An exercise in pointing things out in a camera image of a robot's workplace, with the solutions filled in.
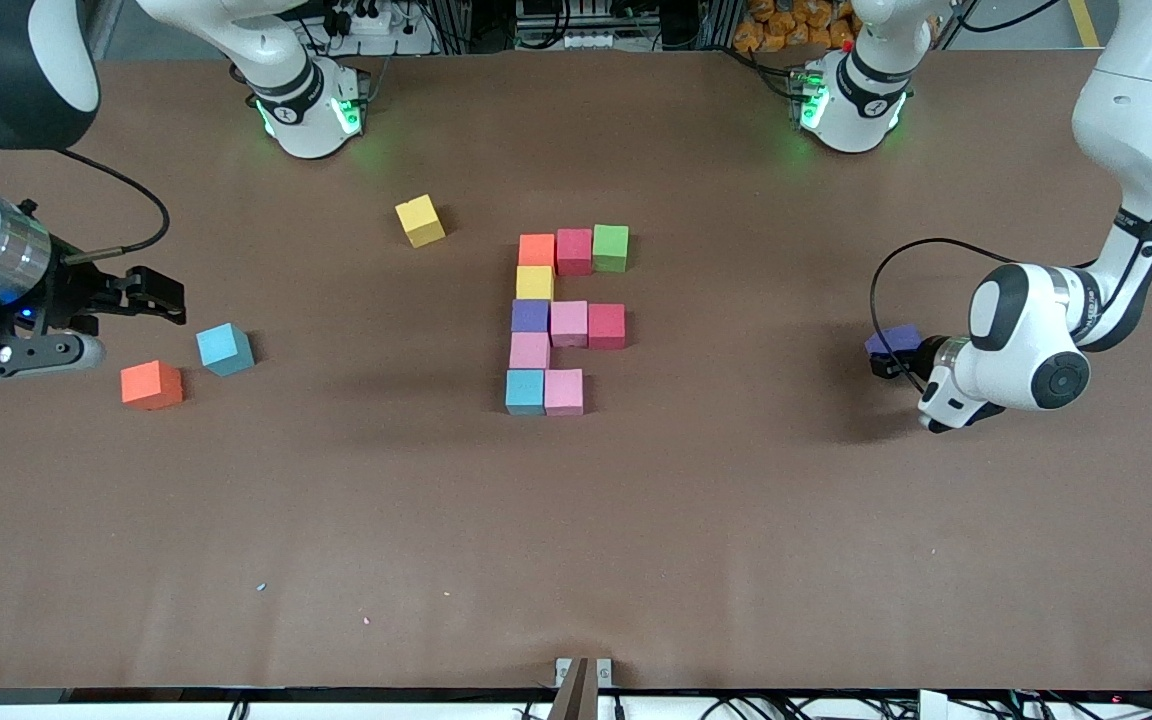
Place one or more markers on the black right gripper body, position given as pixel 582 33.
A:
pixel 73 293

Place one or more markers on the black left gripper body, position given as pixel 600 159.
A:
pixel 918 355

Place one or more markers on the purple foam cube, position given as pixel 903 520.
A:
pixel 530 317
pixel 891 340

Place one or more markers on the red foam cube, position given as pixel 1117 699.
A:
pixel 606 326
pixel 574 251

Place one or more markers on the green foam cube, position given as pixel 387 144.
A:
pixel 611 247

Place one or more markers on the pink foam cube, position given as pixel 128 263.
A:
pixel 563 391
pixel 529 350
pixel 569 323

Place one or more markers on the teal foam cube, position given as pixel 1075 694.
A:
pixel 225 350
pixel 525 391

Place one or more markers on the yellow foam cube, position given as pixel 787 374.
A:
pixel 535 284
pixel 421 220

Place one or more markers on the orange foam cube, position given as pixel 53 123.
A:
pixel 151 385
pixel 537 250

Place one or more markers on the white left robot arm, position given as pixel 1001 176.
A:
pixel 1026 340

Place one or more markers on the white power strip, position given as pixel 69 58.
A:
pixel 586 40
pixel 366 20

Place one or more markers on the brown table mat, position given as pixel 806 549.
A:
pixel 576 520

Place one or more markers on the pile of orange objects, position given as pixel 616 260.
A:
pixel 786 25

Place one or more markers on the metal mount bracket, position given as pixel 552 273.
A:
pixel 576 690

